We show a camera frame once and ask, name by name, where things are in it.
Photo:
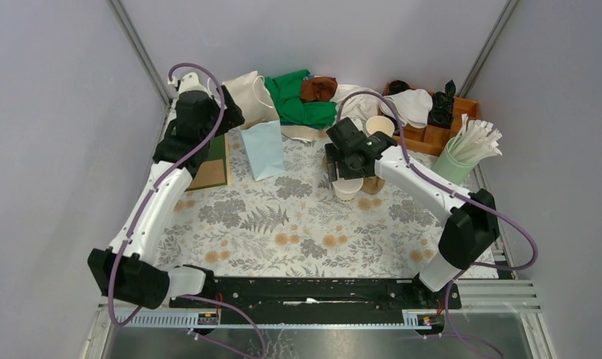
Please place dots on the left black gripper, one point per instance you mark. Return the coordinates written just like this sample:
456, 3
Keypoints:
232, 117

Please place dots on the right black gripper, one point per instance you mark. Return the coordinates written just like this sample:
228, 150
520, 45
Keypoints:
333, 156

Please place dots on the white paper coffee cup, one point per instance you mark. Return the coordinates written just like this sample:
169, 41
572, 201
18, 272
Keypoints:
346, 190

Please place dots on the light blue paper bag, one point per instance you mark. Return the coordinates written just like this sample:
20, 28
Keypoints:
261, 131

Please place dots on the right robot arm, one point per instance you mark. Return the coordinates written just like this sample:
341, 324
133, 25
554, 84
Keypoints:
468, 230

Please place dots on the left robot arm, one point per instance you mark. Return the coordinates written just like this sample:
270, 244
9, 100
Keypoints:
125, 270

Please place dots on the stack of paper cups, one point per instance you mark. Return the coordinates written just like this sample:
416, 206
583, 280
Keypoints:
379, 124

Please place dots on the green paper bag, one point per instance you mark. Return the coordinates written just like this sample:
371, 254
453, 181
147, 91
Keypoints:
215, 171

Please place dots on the brown cloth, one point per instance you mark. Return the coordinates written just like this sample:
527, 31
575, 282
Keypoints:
318, 89

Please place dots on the white cloth on tray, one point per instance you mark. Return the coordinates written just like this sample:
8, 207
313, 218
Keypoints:
413, 107

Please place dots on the wooden compartment tray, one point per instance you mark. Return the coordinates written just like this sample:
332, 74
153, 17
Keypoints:
431, 139

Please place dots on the green cloth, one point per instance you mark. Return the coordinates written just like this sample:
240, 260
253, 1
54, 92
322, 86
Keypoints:
285, 92

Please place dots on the green straw holder cup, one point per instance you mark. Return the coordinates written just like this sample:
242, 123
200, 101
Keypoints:
448, 167

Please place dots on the black plastic bags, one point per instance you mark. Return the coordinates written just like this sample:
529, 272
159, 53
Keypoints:
441, 114

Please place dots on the white wrapped straws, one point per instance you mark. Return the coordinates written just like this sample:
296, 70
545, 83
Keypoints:
475, 141

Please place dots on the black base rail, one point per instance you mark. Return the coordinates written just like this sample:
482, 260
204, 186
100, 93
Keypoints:
318, 301

